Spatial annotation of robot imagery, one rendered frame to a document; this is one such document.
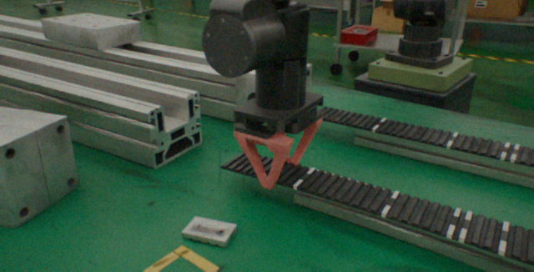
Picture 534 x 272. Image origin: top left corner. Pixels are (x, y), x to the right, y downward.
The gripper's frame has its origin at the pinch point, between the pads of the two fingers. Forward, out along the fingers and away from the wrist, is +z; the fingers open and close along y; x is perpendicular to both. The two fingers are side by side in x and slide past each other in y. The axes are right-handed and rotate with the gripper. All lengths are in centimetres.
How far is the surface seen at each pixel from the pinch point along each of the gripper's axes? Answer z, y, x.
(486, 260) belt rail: 1.9, 0.8, 22.6
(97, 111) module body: -2.8, 2.7, -28.8
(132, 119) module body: -3.0, 2.6, -21.9
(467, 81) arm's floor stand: 3, -62, 11
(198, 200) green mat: 3.1, 6.3, -7.5
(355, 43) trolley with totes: 49, -297, -104
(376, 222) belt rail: 1.9, 0.7, 12.6
